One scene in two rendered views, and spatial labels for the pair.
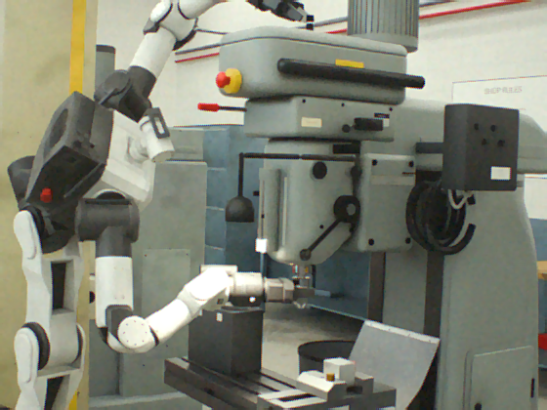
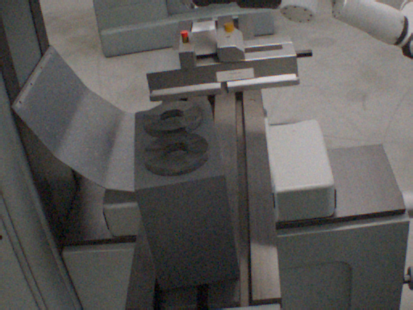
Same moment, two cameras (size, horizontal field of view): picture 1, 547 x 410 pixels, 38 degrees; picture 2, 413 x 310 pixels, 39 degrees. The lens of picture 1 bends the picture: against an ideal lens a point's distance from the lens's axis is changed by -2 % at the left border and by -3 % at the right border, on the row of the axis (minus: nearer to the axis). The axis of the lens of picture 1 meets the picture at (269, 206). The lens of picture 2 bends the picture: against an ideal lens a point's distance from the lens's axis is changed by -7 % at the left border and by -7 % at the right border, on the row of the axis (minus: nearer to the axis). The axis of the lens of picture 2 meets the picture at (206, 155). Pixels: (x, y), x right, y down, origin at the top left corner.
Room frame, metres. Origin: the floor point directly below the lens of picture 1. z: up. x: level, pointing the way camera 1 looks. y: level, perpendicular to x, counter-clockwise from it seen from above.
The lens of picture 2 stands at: (3.01, 0.66, 1.57)
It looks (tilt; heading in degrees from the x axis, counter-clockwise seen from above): 32 degrees down; 220
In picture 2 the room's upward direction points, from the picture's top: 9 degrees counter-clockwise
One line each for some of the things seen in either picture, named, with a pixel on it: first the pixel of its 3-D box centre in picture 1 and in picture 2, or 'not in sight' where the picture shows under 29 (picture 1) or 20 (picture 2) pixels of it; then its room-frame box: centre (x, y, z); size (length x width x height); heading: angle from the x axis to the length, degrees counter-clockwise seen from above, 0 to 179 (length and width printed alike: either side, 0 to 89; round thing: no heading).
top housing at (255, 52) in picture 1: (313, 69); not in sight; (2.11, -0.10, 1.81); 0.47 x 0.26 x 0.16; 124
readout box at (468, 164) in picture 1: (483, 148); not in sight; (1.99, -0.52, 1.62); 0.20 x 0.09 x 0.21; 124
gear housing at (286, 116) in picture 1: (319, 120); not in sight; (2.13, -0.12, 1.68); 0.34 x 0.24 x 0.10; 124
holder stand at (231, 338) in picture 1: (225, 333); (185, 189); (2.45, 0.12, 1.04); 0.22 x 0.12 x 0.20; 41
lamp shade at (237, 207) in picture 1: (239, 208); not in sight; (1.97, 0.07, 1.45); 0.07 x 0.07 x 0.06
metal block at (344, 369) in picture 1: (339, 373); (205, 37); (1.96, -0.18, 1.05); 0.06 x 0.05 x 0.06; 35
